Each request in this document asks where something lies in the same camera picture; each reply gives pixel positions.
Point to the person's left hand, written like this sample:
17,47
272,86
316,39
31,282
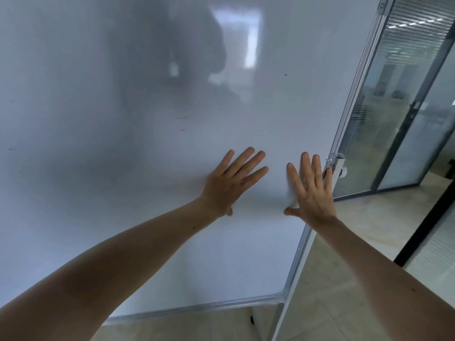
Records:
220,189

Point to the person's right hand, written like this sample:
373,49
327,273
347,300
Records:
316,205

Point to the person's left thumb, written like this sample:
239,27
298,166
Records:
229,211

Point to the person's right little finger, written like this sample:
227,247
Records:
328,182

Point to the person's right middle finger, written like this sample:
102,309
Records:
306,170

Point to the person's right thumb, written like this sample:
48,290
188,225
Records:
291,211

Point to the person's left middle finger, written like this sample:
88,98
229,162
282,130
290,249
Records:
248,165

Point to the person's left little finger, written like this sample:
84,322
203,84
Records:
224,162

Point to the large white whiteboard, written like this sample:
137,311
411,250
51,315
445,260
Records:
124,138

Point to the person's left forearm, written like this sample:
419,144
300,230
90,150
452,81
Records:
117,269

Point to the person's right forearm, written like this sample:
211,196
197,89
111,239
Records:
384,284

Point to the white metal whiteboard stand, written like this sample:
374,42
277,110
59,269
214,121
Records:
359,85

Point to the glass partition with blinds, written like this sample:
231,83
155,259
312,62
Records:
398,102

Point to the black door frame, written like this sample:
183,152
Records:
423,227

